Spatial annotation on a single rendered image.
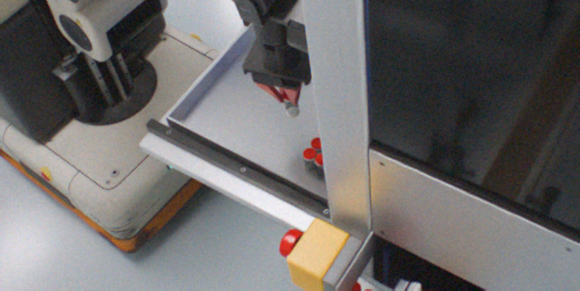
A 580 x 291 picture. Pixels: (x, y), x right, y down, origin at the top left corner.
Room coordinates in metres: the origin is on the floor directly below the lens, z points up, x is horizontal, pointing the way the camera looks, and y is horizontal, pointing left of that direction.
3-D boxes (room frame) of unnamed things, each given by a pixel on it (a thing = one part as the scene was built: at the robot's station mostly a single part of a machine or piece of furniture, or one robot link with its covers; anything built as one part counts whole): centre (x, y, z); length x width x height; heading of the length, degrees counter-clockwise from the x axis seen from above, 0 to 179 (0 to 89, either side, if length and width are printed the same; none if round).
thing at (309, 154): (0.70, -0.07, 0.91); 0.18 x 0.02 x 0.05; 138
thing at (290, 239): (0.45, 0.03, 1.00); 0.04 x 0.04 x 0.04; 49
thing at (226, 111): (0.76, 0.00, 0.90); 0.34 x 0.26 x 0.04; 48
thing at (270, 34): (0.71, 0.00, 1.15); 0.07 x 0.06 x 0.07; 50
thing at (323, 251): (0.42, -0.01, 1.00); 0.08 x 0.07 x 0.07; 49
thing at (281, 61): (0.71, 0.00, 1.09); 0.10 x 0.07 x 0.07; 63
